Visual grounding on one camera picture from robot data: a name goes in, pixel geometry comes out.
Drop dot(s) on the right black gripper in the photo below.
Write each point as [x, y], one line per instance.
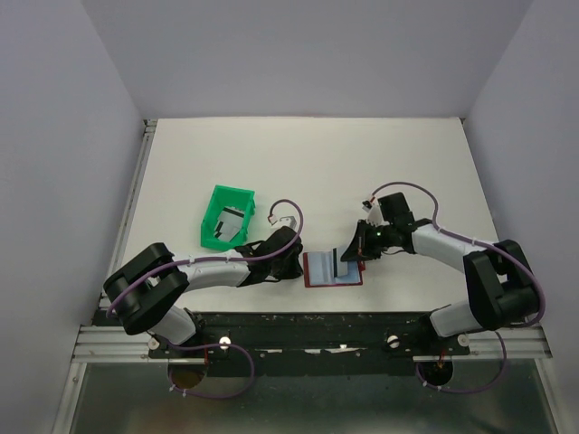
[359, 248]

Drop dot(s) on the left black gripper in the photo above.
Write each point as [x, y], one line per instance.
[295, 269]

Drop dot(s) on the red card holder wallet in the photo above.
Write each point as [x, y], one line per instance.
[318, 271]

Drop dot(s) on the green plastic card tray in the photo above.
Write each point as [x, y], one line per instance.
[226, 196]

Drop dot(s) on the white magnetic stripe card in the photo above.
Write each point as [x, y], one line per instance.
[340, 267]

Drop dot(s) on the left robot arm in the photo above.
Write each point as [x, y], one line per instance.
[143, 293]

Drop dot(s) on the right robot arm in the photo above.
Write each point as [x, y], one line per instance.
[500, 288]

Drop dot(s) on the silver card in tray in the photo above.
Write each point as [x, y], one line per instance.
[229, 224]

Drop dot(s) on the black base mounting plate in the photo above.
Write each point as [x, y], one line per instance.
[310, 344]

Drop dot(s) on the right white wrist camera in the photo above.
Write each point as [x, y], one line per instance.
[373, 211]

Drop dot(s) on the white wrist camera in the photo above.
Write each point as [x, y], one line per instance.
[280, 222]
[373, 211]

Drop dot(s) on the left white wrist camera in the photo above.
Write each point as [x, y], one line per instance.
[280, 222]

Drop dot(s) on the left aluminium rail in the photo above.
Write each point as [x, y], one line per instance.
[133, 193]

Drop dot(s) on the aluminium rail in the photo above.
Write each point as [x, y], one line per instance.
[133, 193]
[100, 344]

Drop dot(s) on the front aluminium rail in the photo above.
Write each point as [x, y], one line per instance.
[100, 344]

